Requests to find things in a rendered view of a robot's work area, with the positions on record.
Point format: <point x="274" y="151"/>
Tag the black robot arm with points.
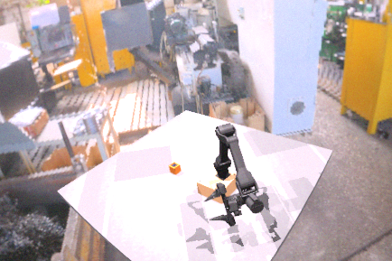
<point x="228" y="141"/>

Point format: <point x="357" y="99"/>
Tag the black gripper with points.
<point x="221" y="190"/>

